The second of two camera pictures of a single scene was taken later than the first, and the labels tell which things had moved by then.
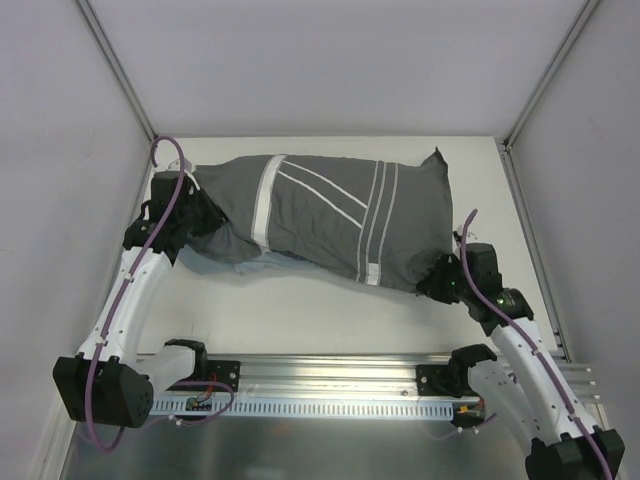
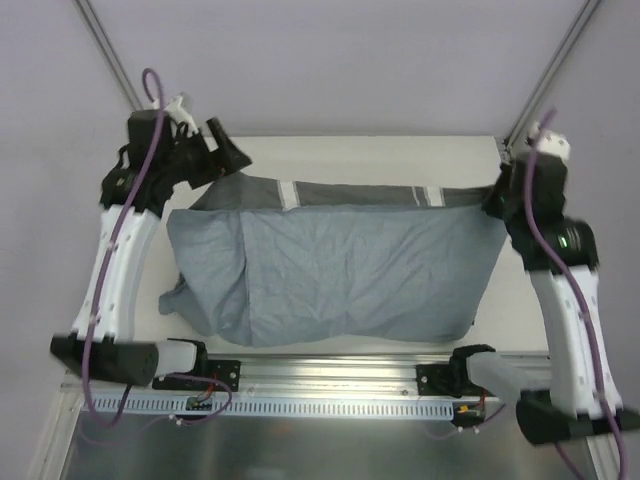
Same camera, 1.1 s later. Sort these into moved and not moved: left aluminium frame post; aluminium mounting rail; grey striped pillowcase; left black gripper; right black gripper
Moved: right black gripper; left black gripper; grey striped pillowcase
Not moved: left aluminium frame post; aluminium mounting rail
